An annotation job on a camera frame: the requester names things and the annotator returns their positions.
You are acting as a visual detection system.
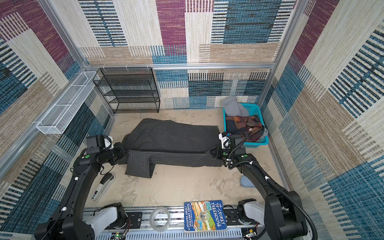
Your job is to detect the dark grey pinstripe shirt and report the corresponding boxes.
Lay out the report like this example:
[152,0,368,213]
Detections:
[119,119,223,179]

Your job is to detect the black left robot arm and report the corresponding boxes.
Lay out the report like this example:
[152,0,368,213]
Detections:
[34,143,128,240]

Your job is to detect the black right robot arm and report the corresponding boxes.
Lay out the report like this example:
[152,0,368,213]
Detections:
[211,132,318,240]

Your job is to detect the blue oval case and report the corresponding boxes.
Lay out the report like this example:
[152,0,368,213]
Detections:
[241,176,255,188]

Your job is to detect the plaid red brown shirt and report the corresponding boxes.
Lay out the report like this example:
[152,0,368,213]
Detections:
[226,115,268,143]

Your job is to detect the light grey shirt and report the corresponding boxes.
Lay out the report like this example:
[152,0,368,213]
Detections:
[222,96,249,117]

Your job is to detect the teal plastic laundry basket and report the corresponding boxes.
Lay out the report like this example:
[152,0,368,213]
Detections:
[223,103,269,148]

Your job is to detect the treehouse paperback book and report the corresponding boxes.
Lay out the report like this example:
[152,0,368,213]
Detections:
[184,200,228,233]

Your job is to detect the clear tape roll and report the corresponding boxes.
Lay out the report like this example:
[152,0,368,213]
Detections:
[149,207,171,233]

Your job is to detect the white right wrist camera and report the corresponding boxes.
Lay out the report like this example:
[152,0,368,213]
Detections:
[219,132,231,149]

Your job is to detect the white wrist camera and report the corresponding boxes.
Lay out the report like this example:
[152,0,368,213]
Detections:
[86,135,113,151]
[219,132,231,149]

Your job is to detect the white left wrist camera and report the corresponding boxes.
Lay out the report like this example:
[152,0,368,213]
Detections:
[86,135,113,151]

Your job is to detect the black corrugated cable hose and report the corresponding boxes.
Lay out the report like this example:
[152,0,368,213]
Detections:
[226,131,319,240]

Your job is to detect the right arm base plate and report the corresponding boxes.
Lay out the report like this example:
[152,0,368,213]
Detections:
[224,205,265,226]

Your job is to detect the black wire shelf rack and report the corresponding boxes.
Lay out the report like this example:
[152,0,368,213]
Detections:
[93,67,161,114]

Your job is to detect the white wire mesh tray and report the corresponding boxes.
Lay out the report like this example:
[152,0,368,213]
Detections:
[36,72,96,135]

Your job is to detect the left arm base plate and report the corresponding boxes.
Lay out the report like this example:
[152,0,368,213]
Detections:
[106,212,143,230]

